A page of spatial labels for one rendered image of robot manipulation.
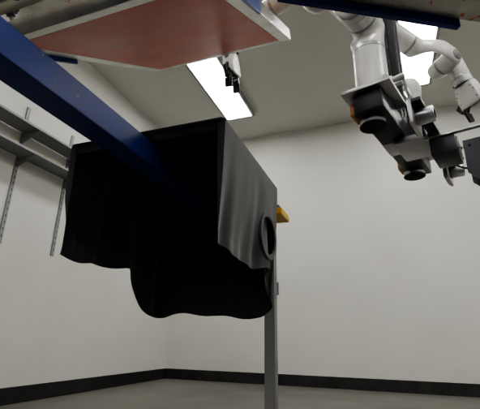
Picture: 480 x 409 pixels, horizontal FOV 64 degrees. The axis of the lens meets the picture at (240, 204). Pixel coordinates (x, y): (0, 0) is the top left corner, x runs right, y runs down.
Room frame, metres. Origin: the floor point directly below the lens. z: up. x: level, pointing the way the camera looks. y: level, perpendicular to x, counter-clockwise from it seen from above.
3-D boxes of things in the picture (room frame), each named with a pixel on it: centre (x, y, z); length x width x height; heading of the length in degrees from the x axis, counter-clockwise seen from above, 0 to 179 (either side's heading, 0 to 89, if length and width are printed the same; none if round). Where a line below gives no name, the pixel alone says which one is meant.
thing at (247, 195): (1.02, 0.00, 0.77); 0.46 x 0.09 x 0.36; 159
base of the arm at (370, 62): (0.96, -0.40, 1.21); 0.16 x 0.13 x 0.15; 52
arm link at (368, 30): (0.96, -0.38, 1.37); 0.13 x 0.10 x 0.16; 140
